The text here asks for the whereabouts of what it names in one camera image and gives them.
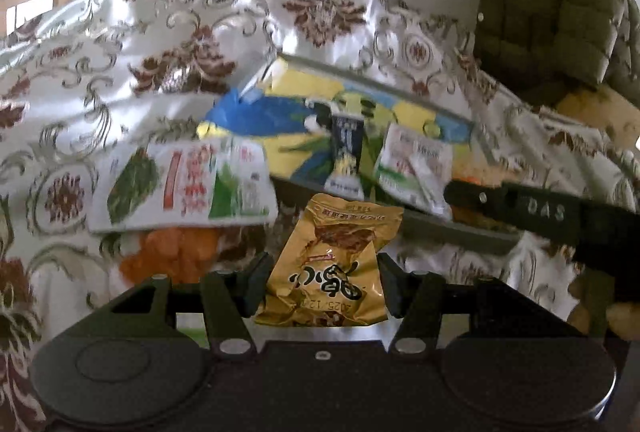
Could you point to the white green stick snack pack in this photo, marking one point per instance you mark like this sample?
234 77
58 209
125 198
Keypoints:
415 170

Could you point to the bag of orange snacks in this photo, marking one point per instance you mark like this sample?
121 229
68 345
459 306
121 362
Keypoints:
183 254

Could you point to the frog painting paper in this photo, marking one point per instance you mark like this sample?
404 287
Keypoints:
289 109

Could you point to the rice cracker pack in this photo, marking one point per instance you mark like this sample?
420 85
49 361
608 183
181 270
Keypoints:
469 164

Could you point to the seaweed snack bag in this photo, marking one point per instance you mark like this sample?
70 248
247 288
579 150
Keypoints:
217 182

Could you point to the gold snack packet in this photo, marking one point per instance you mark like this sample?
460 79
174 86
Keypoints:
327 274

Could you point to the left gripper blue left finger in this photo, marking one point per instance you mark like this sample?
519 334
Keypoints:
253 283

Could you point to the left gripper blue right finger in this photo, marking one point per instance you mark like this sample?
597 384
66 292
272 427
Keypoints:
399 287

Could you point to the olive puffer jacket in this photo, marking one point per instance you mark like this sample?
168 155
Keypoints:
544 49

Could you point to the dark blue milk carton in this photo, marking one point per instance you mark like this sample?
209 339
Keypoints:
347 132

